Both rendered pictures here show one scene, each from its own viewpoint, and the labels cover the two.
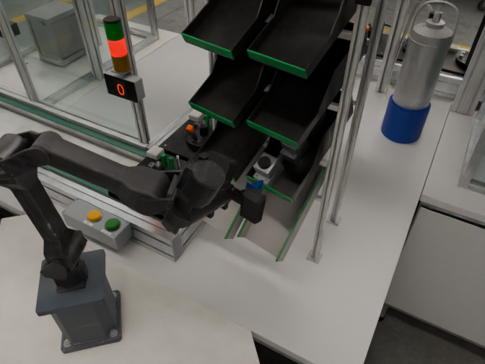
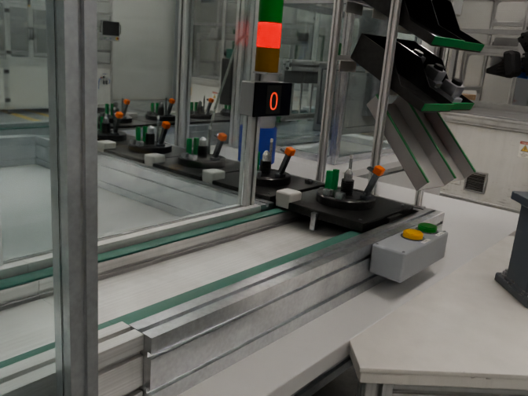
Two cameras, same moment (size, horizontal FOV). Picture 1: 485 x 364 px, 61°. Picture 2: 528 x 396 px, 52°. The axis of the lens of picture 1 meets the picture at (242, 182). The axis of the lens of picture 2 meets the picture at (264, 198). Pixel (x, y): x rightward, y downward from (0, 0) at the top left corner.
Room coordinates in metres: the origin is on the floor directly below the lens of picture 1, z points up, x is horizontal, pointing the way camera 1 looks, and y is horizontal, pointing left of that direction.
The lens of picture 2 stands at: (0.95, 1.52, 1.30)
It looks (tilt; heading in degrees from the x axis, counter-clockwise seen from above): 15 degrees down; 280
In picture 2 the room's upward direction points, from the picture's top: 5 degrees clockwise
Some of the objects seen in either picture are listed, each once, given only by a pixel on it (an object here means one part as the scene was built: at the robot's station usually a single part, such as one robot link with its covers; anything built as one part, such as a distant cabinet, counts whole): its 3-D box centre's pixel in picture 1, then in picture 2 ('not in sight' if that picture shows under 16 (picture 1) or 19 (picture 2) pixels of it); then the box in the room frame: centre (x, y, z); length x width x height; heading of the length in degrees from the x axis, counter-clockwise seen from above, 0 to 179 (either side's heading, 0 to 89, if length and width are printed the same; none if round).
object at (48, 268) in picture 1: (62, 254); not in sight; (0.55, 0.39, 1.15); 0.09 x 0.07 x 0.06; 172
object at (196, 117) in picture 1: (203, 128); (265, 164); (1.20, 0.14, 1.01); 0.24 x 0.24 x 0.13; 61
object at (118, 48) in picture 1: (117, 45); (269, 34); (1.17, 0.37, 1.33); 0.05 x 0.05 x 0.05
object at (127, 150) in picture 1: (100, 161); (253, 250); (1.14, 0.51, 0.91); 0.84 x 0.28 x 0.10; 61
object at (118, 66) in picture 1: (120, 61); (267, 60); (1.17, 0.37, 1.28); 0.05 x 0.05 x 0.05
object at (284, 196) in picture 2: (156, 154); (287, 199); (1.11, 0.30, 0.97); 0.05 x 0.05 x 0.04; 61
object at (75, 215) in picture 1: (97, 223); (410, 251); (0.83, 0.44, 0.93); 0.21 x 0.07 x 0.06; 61
